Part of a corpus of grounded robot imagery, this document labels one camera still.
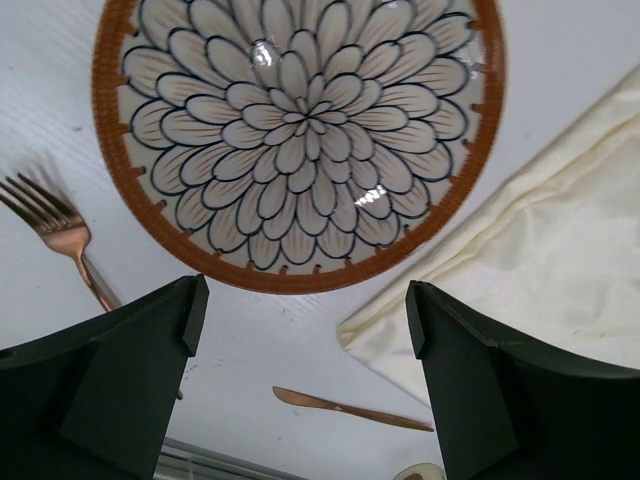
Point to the floral patterned ceramic plate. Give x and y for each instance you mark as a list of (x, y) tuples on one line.
[(296, 147)]

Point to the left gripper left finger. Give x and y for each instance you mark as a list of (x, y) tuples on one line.
[(93, 401)]

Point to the copper knife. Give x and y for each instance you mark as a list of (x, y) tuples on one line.
[(309, 401)]

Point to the copper fork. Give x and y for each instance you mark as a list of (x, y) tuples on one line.
[(57, 223)]

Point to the aluminium front rail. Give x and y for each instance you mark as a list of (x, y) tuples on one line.
[(179, 460)]

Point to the cream cloth napkin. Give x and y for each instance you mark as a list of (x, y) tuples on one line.
[(554, 253)]

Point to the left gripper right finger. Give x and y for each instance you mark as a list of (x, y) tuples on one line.
[(509, 406)]

